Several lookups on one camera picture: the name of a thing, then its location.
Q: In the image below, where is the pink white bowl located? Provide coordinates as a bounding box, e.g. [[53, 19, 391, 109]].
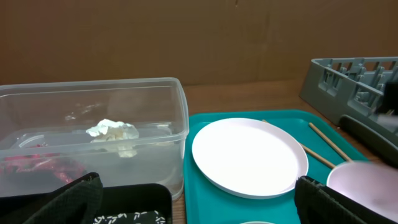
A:
[[326, 161, 397, 222]]

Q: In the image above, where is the grey bowl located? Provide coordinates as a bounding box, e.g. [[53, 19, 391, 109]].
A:
[[240, 221, 275, 224]]

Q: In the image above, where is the pile of rice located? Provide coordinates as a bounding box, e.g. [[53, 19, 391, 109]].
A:
[[93, 210, 167, 224]]

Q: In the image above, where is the black waste tray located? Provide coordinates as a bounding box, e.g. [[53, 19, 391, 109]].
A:
[[94, 184, 172, 224]]

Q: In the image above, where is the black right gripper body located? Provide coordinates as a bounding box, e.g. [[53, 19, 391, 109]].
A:
[[375, 82, 397, 128]]

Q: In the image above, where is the white tissue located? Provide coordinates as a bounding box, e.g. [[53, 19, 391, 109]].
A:
[[85, 119, 139, 158]]

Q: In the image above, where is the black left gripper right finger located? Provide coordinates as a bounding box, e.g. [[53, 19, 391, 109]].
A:
[[294, 175, 397, 224]]

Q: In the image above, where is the wooden chopstick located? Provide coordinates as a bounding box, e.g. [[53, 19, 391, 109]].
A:
[[261, 119, 337, 170], [308, 123, 353, 162]]

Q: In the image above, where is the large white plate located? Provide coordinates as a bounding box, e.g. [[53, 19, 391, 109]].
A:
[[192, 118, 309, 200]]

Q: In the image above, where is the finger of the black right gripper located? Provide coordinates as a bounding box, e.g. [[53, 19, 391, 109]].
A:
[[338, 115, 397, 168]]

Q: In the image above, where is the red snack wrapper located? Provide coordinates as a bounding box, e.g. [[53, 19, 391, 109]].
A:
[[1, 153, 87, 184]]

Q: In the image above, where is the clear plastic storage box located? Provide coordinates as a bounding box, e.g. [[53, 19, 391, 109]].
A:
[[1, 78, 189, 198]]

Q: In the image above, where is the grey dish rack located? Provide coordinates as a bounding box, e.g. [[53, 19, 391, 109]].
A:
[[300, 57, 397, 146]]

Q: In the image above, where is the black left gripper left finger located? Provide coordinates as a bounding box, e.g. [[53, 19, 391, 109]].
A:
[[1, 172, 103, 224]]

